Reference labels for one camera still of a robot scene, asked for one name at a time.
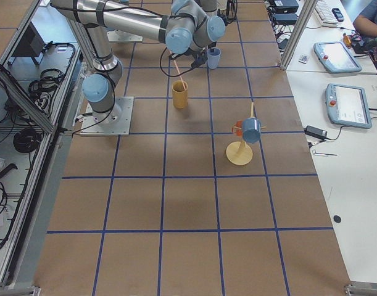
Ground light blue cup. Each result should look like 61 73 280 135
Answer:
207 47 221 70

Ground black electronics box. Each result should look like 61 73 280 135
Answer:
268 0 299 25

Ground black cable bundle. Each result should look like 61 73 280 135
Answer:
12 125 41 153

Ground teach pendant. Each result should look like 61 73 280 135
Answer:
325 83 372 129
313 42 362 73

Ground pink chopstick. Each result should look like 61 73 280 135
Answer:
173 60 187 90

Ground far teach pendant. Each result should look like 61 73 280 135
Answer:
313 42 362 73

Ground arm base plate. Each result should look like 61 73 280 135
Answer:
107 30 143 43
79 96 134 136

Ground bamboo cylinder holder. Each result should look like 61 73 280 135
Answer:
172 81 188 109

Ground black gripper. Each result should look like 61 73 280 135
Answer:
190 49 207 68

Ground wooden mug tree stand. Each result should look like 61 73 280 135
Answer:
226 102 265 166

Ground black monitor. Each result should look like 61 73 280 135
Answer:
9 22 45 65

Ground white keyboard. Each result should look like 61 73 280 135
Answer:
313 1 339 27

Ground aluminium side frame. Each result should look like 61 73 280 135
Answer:
0 1 83 294

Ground blue cup on stand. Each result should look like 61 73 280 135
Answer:
242 117 261 144

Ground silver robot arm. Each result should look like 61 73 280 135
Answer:
171 1 226 50
51 1 216 88

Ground aluminium frame post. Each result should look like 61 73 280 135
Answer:
280 0 318 70

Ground black round cap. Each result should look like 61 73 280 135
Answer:
333 215 342 223

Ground small white card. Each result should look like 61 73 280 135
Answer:
299 54 309 64

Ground hex key tool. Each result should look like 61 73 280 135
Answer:
312 149 338 157

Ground orange cup on stand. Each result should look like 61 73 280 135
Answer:
231 120 242 137

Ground seated person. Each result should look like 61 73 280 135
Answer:
353 0 377 37

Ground black power adapter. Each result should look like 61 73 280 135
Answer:
304 125 328 140

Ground near teach pendant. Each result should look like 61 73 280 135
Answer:
325 83 372 129

